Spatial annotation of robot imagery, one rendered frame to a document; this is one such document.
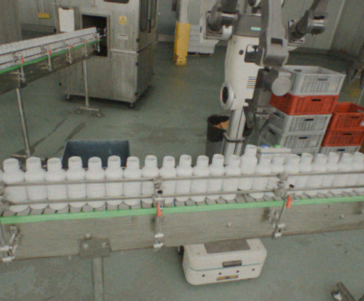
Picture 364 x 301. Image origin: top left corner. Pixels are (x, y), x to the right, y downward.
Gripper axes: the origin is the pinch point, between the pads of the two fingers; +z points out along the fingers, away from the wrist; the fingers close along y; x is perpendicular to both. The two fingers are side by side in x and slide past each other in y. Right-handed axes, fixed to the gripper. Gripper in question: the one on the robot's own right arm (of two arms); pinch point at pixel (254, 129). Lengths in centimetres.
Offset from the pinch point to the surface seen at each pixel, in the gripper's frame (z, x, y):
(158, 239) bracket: 34.4, -32.4, 12.0
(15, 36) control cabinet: 55, -257, -668
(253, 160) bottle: 10.4, 0.5, 3.4
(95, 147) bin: 34, -55, -56
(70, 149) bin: 35, -68, -56
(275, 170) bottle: 14.4, 10.1, 3.4
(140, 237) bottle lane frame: 39, -38, 6
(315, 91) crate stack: 28, 160, -175
